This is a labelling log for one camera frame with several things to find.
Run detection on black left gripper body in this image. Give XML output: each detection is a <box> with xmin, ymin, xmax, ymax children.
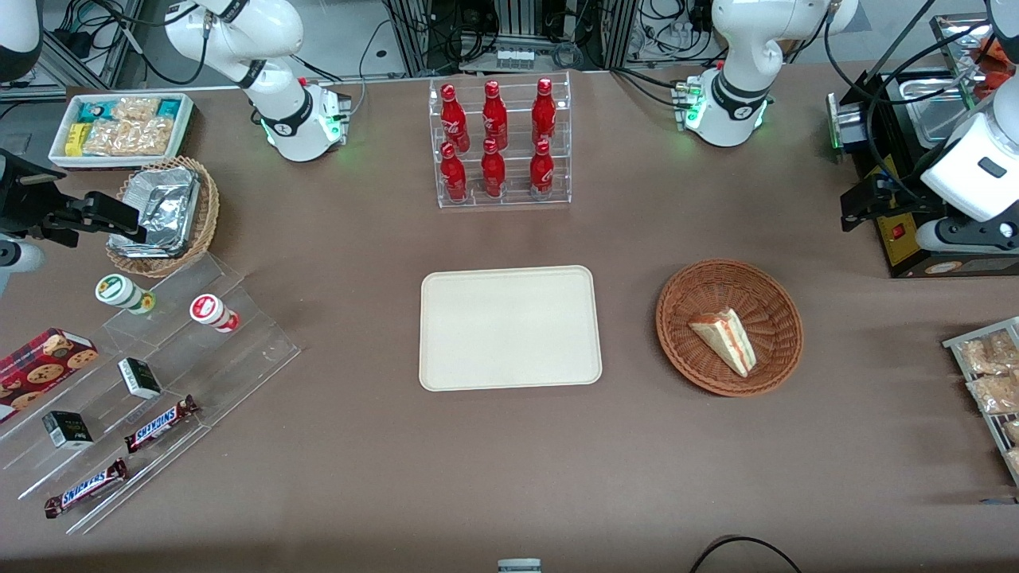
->
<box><xmin>841</xmin><ymin>177</ymin><xmax>948</xmax><ymax>233</ymax></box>

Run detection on triangular sandwich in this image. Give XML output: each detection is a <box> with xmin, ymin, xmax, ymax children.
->
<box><xmin>688</xmin><ymin>308</ymin><xmax>758</xmax><ymax>379</ymax></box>

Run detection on light wicker basket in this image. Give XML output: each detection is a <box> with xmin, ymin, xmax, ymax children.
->
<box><xmin>105</xmin><ymin>155</ymin><xmax>221</xmax><ymax>279</ymax></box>

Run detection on brown wicker basket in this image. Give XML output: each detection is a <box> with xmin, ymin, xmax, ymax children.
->
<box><xmin>656</xmin><ymin>259</ymin><xmax>804</xmax><ymax>398</ymax></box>

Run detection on tray of packaged snacks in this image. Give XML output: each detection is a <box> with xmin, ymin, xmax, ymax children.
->
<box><xmin>943</xmin><ymin>316</ymin><xmax>1019</xmax><ymax>487</ymax></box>

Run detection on beige plastic tray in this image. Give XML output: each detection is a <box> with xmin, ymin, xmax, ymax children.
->
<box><xmin>420</xmin><ymin>265</ymin><xmax>603</xmax><ymax>392</ymax></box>

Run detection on black food warmer machine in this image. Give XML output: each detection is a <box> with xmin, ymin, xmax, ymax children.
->
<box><xmin>828</xmin><ymin>12</ymin><xmax>1019</xmax><ymax>279</ymax></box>

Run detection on stacked aluminium foil containers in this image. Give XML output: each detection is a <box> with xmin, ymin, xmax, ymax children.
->
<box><xmin>107</xmin><ymin>166</ymin><xmax>201</xmax><ymax>258</ymax></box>

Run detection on white rectangular snack bin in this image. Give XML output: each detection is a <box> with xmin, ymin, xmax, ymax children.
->
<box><xmin>49</xmin><ymin>92</ymin><xmax>195</xmax><ymax>170</ymax></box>

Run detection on clear rice cracker bag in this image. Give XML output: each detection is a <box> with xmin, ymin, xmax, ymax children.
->
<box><xmin>111</xmin><ymin>96</ymin><xmax>161</xmax><ymax>123</ymax></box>
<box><xmin>83</xmin><ymin>118</ymin><xmax>174</xmax><ymax>157</ymax></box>

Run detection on green lid drink bottle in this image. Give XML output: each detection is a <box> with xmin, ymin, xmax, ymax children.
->
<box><xmin>95</xmin><ymin>273</ymin><xmax>157</xmax><ymax>315</ymax></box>

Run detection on grey box with green light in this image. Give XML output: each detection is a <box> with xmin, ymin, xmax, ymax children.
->
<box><xmin>826</xmin><ymin>92</ymin><xmax>869</xmax><ymax>157</ymax></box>

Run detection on red lid drink bottle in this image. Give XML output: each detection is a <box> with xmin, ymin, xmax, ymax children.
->
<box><xmin>189</xmin><ymin>293</ymin><xmax>240</xmax><ymax>333</ymax></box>

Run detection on red tartan cookie box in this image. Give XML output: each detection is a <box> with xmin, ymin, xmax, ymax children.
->
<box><xmin>0</xmin><ymin>327</ymin><xmax>100</xmax><ymax>423</ymax></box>

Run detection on small black carton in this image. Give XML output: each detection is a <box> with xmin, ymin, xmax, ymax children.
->
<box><xmin>41</xmin><ymin>410</ymin><xmax>95</xmax><ymax>450</ymax></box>
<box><xmin>117</xmin><ymin>357</ymin><xmax>163</xmax><ymax>400</ymax></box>

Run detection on clear acrylic stepped display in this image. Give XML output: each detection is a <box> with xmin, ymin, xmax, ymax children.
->
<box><xmin>0</xmin><ymin>253</ymin><xmax>303</xmax><ymax>536</ymax></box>

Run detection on Snickers chocolate bar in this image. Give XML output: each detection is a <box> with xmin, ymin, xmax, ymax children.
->
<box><xmin>123</xmin><ymin>395</ymin><xmax>199</xmax><ymax>454</ymax></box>
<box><xmin>43</xmin><ymin>458</ymin><xmax>130</xmax><ymax>520</ymax></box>

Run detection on red cola bottle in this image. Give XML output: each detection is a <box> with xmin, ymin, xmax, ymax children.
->
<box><xmin>529</xmin><ymin>139</ymin><xmax>556</xmax><ymax>197</ymax></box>
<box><xmin>480</xmin><ymin>138</ymin><xmax>507</xmax><ymax>199</ymax></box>
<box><xmin>531</xmin><ymin>77</ymin><xmax>557</xmax><ymax>146</ymax></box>
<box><xmin>439</xmin><ymin>142</ymin><xmax>469</xmax><ymax>204</ymax></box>
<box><xmin>482</xmin><ymin>80</ymin><xmax>510</xmax><ymax>151</ymax></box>
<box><xmin>440</xmin><ymin>84</ymin><xmax>471</xmax><ymax>154</ymax></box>

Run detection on clear acrylic bottle rack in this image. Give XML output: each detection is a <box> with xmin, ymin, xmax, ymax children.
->
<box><xmin>428</xmin><ymin>71</ymin><xmax>572</xmax><ymax>209</ymax></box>

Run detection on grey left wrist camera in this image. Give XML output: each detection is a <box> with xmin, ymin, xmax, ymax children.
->
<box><xmin>915</xmin><ymin>218</ymin><xmax>1019</xmax><ymax>256</ymax></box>

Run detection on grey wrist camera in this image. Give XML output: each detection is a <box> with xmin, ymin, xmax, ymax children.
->
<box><xmin>915</xmin><ymin>218</ymin><xmax>1019</xmax><ymax>256</ymax></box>
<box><xmin>0</xmin><ymin>239</ymin><xmax>45</xmax><ymax>298</ymax></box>

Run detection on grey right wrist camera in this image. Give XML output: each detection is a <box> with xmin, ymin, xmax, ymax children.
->
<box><xmin>0</xmin><ymin>239</ymin><xmax>45</xmax><ymax>298</ymax></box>

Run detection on black looped cable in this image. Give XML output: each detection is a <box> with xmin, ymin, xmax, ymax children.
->
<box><xmin>688</xmin><ymin>536</ymin><xmax>802</xmax><ymax>573</ymax></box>

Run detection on aluminium frame rack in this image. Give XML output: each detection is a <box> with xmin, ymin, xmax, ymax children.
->
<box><xmin>385</xmin><ymin>0</ymin><xmax>639</xmax><ymax>77</ymax></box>

